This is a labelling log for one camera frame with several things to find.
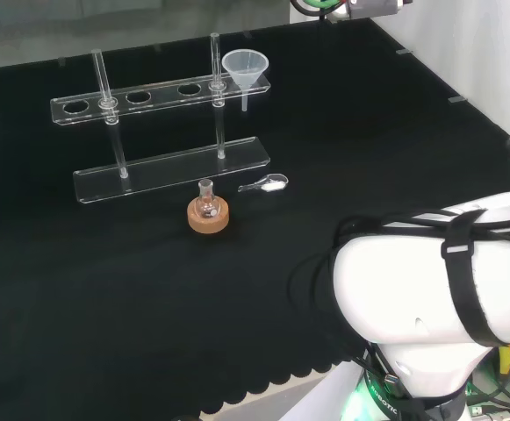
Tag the translucent plastic funnel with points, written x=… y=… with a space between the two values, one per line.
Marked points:
x=246 y=66

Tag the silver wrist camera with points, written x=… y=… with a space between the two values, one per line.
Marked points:
x=375 y=8

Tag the clear weighing funnel with powder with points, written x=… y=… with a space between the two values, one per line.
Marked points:
x=272 y=184

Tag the black bench cloth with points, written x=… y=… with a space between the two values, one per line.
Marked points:
x=149 y=285

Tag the small glass round-bottom flask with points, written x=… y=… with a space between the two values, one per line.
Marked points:
x=205 y=206

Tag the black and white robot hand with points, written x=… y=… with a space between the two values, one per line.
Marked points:
x=340 y=14

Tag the clear acrylic funnel stand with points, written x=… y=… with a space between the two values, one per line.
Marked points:
x=171 y=169

